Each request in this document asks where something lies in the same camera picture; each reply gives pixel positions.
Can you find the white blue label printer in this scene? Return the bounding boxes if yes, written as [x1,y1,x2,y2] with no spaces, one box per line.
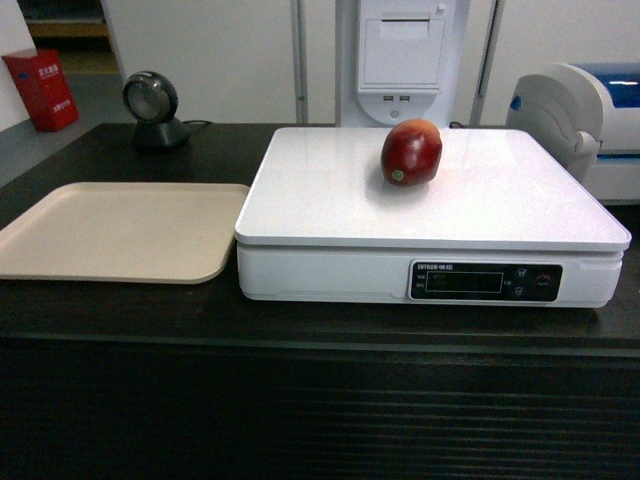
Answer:
[506,62,639,205]

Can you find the white metal pole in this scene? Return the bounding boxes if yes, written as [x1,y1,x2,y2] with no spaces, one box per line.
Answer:
[469,0,505,126]
[291,0,309,124]

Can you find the black checkout counter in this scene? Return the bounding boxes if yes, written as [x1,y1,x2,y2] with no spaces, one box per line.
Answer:
[0,122,640,480]

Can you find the dark red mango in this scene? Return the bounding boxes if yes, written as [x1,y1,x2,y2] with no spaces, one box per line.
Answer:
[380,119,443,187]

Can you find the white checkout scale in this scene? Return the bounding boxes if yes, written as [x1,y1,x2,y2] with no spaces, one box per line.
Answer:
[235,127,632,308]

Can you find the red fire extinguisher box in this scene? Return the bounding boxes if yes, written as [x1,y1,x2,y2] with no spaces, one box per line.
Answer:
[2,49,79,132]

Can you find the white receipt printer kiosk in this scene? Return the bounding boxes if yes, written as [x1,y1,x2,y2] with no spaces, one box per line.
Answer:
[335,0,470,128]

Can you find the black barcode scanner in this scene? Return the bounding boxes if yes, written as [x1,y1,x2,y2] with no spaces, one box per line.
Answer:
[122,71,189,151]

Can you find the beige plastic tray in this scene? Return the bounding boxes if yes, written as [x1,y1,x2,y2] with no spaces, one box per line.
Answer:
[1,182,249,284]

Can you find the white metal pole left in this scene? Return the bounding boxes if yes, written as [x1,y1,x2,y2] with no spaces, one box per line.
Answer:
[291,0,309,124]

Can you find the white metal pole right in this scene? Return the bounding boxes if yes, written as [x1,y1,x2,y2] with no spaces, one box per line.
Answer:
[469,0,505,126]

